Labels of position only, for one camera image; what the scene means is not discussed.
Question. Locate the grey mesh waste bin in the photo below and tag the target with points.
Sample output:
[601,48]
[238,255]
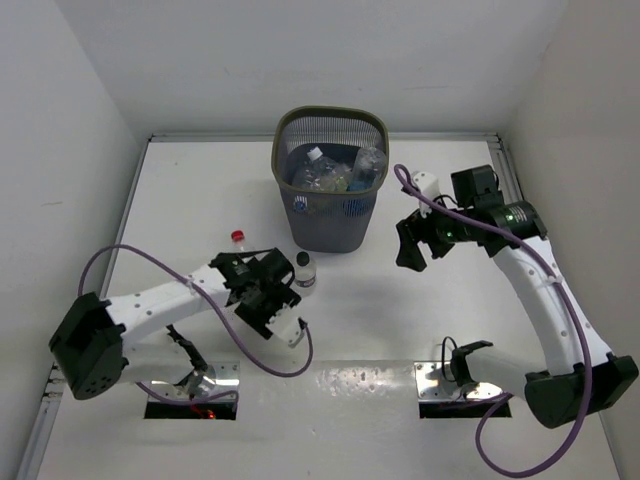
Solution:
[339,220]

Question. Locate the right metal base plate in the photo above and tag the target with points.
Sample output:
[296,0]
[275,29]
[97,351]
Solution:
[433,387]

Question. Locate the metal base plate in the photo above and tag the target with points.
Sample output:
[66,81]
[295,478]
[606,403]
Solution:
[219,377]
[433,387]

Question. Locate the red label water bottle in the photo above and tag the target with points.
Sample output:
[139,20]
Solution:
[239,242]

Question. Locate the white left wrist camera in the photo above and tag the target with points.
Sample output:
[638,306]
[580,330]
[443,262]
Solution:
[285,325]

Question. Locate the clear bottle blue cap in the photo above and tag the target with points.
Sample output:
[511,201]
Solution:
[304,179]
[329,176]

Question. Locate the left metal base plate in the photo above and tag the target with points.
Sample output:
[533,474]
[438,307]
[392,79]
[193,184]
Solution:
[219,377]

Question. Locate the blue label water bottle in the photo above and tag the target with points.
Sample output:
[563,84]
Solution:
[302,205]

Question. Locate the small black cap bottle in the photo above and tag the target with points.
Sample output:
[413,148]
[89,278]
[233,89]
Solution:
[305,274]

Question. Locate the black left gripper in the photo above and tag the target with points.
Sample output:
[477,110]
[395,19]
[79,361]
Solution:
[283,295]

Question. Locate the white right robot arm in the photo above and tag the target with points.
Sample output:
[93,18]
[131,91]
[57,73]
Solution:
[580,374]

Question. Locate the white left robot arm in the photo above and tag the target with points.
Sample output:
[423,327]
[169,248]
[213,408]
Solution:
[102,342]

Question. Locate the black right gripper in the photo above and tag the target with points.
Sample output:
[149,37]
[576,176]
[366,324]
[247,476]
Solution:
[412,229]

